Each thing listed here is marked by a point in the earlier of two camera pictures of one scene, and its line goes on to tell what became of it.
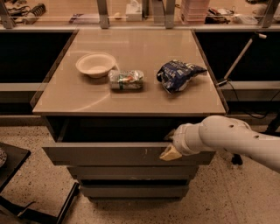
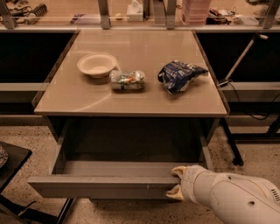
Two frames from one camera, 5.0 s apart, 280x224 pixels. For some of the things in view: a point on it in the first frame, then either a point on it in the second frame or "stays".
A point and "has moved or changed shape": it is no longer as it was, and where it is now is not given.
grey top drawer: x=115 y=143 has moved or changed shape
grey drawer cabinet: x=111 y=103 stays
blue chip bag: x=175 y=74 stays
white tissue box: x=134 y=11 stays
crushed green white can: x=126 y=80 stays
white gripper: x=181 y=140 -> x=190 y=183
